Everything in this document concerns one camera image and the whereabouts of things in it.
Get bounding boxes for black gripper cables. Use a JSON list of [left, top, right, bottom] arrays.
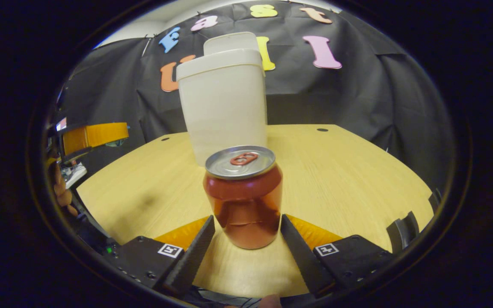
[[184, 286, 273, 308]]

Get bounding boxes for white desktop garbage bin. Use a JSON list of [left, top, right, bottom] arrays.
[[176, 31, 268, 167]]

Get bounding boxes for black chair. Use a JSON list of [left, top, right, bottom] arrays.
[[386, 188, 443, 256]]

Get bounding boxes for red pop can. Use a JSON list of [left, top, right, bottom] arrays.
[[203, 145, 283, 250]]

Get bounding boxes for black backdrop cloth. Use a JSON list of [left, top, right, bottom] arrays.
[[58, 0, 454, 189]]

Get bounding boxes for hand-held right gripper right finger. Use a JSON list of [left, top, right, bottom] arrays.
[[280, 214, 396, 299]]

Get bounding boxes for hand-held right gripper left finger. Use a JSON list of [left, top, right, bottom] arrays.
[[102, 215, 216, 299]]

